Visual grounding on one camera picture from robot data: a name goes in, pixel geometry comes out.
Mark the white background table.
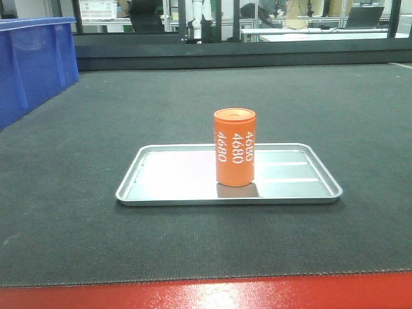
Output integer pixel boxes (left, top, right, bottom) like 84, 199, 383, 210
239, 27, 412, 42

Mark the white storage crate background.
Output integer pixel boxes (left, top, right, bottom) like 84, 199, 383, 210
79, 0, 117, 20

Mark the silver metal tray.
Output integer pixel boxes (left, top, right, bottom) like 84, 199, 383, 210
115, 143, 342, 207

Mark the orange cylindrical capacitor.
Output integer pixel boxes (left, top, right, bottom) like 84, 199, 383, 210
214, 108, 256, 187

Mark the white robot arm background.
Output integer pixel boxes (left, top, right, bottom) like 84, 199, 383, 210
185, 0, 212, 43

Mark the black office chair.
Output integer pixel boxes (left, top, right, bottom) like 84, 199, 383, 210
128, 0, 164, 33

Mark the black conveyor belt mat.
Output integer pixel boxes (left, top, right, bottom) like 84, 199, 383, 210
1, 63, 411, 286

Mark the red conveyor edge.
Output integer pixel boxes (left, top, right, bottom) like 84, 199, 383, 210
1, 272, 411, 308

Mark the laptop on background table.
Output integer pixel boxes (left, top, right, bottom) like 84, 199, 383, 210
344, 6, 384, 29

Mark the blue crate on conveyor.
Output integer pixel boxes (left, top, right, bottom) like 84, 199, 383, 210
1, 17, 79, 129

